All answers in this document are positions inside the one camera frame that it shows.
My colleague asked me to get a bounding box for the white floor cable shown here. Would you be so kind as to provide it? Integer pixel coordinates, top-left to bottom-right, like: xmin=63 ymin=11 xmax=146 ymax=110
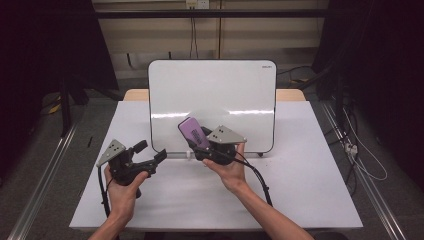
xmin=343 ymin=107 xmax=389 ymax=182

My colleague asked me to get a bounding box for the white whiteboard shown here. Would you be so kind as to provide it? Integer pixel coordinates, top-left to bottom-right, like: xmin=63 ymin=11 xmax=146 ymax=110
xmin=147 ymin=59 xmax=278 ymax=155

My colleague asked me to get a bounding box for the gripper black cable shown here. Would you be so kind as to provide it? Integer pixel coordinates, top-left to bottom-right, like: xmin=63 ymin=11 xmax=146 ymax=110
xmin=97 ymin=165 xmax=112 ymax=219
xmin=213 ymin=148 xmax=274 ymax=208

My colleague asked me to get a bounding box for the purple whiteboard eraser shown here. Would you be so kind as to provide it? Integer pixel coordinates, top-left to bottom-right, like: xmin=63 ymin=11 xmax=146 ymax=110
xmin=177 ymin=116 xmax=212 ymax=150

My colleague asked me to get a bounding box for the person's right hand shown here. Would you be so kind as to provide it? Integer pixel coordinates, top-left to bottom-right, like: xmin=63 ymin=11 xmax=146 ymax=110
xmin=202 ymin=142 xmax=248 ymax=195

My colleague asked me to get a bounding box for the black metal stand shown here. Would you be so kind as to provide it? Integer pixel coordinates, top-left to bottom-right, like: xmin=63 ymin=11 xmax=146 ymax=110
xmin=59 ymin=74 xmax=74 ymax=138

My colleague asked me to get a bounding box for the person's left hand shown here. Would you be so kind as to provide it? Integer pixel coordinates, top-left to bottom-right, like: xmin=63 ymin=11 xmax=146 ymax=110
xmin=103 ymin=164 xmax=150 ymax=222

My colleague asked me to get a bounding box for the black curtain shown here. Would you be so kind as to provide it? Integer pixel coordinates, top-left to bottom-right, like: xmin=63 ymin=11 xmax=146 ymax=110
xmin=0 ymin=0 xmax=120 ymax=183
xmin=311 ymin=0 xmax=424 ymax=193

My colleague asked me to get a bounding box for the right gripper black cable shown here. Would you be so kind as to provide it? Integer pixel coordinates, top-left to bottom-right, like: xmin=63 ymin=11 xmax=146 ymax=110
xmin=213 ymin=148 xmax=274 ymax=208

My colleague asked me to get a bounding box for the black horizontal bar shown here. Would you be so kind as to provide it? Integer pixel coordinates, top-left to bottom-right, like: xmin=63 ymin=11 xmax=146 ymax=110
xmin=94 ymin=8 xmax=332 ymax=20

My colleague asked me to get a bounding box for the black floor cable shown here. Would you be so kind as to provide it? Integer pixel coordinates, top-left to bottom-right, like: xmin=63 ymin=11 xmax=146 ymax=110
xmin=276 ymin=64 xmax=318 ymax=85

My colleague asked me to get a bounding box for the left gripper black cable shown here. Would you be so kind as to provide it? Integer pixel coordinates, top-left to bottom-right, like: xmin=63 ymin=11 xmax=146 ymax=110
xmin=97 ymin=165 xmax=112 ymax=219

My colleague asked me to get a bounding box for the white topped wooden table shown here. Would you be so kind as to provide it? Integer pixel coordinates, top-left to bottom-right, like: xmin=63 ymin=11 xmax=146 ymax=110
xmin=68 ymin=88 xmax=364 ymax=233

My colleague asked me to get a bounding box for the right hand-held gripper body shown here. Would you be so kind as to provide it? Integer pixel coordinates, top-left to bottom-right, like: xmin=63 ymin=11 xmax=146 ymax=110
xmin=193 ymin=124 xmax=248 ymax=167

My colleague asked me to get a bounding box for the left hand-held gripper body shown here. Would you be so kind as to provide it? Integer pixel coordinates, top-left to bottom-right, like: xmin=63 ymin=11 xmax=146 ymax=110
xmin=95 ymin=138 xmax=158 ymax=200

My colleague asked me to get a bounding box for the black hanging cable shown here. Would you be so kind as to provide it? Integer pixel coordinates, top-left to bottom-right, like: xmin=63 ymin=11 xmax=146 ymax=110
xmin=189 ymin=8 xmax=200 ymax=60

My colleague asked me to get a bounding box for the aluminium floor rail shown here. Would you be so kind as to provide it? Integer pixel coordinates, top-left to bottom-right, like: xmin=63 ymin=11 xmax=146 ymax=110
xmin=6 ymin=121 xmax=79 ymax=240
xmin=320 ymin=100 xmax=408 ymax=240

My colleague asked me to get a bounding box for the white wall outlet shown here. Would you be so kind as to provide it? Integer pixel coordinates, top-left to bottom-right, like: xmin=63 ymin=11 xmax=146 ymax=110
xmin=185 ymin=0 xmax=211 ymax=10

